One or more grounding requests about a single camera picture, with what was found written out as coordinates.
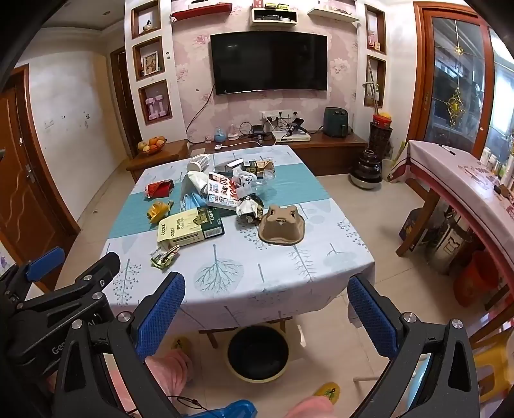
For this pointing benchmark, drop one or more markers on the person's leg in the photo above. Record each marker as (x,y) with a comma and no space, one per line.
(170,373)
(311,408)

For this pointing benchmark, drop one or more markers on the person's left yellow slipper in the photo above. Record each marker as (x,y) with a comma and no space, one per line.
(181,345)

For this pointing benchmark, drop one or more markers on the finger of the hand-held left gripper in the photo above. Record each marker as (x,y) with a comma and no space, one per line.
(44,261)
(100,269)

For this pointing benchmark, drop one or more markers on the brown pulp cup carrier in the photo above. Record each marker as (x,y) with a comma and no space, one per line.
(283,227)

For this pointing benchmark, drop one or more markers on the white box wall shelf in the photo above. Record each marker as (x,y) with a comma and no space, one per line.
(275,16)

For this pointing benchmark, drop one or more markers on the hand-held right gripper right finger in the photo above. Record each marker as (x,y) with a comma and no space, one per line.
(373,317)

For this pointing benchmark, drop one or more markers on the fruit bowl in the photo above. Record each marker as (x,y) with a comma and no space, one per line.
(151,145)

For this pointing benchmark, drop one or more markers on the yellow plastic stool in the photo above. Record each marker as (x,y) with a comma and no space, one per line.
(494,373)

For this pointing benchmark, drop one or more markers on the cardboard box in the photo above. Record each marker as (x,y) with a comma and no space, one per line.
(411,227)

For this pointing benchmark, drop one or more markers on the person's right leg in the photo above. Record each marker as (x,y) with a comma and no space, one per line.
(311,408)

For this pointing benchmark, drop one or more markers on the blue plastic stool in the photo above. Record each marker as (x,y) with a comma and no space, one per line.
(225,412)

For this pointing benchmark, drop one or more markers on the paper waste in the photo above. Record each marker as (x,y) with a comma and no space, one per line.
(223,191)

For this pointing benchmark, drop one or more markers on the brown wooden door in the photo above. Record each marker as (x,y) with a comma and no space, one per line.
(24,193)

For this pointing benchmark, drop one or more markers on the dark tall stand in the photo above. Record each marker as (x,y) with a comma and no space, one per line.
(380,140)

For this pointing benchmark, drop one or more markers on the wall television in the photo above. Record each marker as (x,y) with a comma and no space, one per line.
(269,64)

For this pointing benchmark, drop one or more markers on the patterned paper cup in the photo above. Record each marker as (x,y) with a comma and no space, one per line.
(198,162)

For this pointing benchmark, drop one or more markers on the blue face mask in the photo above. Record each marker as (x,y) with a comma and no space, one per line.
(192,203)

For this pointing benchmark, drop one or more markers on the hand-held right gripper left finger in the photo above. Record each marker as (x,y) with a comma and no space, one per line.
(160,309)

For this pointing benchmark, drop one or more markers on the wooden table frame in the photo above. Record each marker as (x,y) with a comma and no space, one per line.
(213,335)

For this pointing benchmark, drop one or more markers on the round cream trash bin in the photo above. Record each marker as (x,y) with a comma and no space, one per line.
(257,353)

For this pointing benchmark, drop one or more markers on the red wall shelf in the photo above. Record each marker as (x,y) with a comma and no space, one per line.
(200,10)

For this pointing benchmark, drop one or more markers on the green air fryer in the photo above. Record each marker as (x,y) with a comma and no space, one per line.
(335,120)

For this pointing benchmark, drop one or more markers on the grey white box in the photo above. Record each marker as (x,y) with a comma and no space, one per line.
(229,165)

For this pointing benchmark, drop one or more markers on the blue baby bottle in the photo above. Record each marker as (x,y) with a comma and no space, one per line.
(219,136)

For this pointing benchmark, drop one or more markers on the dark ceramic jar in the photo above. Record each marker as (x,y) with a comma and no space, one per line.
(366,169)

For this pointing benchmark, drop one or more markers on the crumpled foil wrapper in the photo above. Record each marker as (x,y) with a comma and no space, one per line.
(251,209)

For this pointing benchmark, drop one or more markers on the white set-top box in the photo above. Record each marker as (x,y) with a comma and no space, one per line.
(293,137)

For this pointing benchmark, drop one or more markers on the pink dumbbells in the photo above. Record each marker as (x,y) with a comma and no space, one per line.
(155,108)

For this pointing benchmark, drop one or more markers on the side table with pink cloth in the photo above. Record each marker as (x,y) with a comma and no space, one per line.
(453,173)

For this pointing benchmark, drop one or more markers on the steel pot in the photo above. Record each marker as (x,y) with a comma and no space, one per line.
(447,245)

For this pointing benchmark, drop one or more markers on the red snack packet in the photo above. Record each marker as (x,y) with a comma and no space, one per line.
(158,189)

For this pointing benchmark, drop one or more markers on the person's left leg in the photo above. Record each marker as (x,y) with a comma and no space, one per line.
(170,373)

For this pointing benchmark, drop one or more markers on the clear plastic bottle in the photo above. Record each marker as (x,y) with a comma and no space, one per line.
(261,187)

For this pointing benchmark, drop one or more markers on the tree print tablecloth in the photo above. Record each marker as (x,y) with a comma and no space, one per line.
(241,281)

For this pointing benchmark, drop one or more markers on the framed picture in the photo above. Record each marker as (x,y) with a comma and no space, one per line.
(150,64)

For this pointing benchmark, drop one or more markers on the small green gold wrapper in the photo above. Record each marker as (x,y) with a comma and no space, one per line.
(164,257)

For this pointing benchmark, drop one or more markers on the wooden television cabinet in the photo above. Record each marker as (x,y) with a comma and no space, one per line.
(337,150)

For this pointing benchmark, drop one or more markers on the panda print white packet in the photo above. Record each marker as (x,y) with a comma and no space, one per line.
(245,176)

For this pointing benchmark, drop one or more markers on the person's yellow slipper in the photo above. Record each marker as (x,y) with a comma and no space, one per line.
(327,392)
(181,345)

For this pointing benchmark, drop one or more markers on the glass door with wooden frame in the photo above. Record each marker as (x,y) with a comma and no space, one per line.
(453,80)

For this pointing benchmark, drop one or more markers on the cream and green box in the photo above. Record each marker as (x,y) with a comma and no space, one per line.
(184,229)

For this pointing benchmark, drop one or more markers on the yellow wrapper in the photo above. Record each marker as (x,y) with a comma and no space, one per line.
(157,211)

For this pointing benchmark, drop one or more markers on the red plastic bucket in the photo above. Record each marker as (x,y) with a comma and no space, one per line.
(476,281)

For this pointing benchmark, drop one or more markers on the person's right yellow slipper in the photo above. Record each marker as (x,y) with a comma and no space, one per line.
(327,392)

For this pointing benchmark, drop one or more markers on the white plastic bag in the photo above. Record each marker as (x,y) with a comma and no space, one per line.
(194,183)

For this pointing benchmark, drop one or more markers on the brown snack packet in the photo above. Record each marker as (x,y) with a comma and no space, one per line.
(267,167)

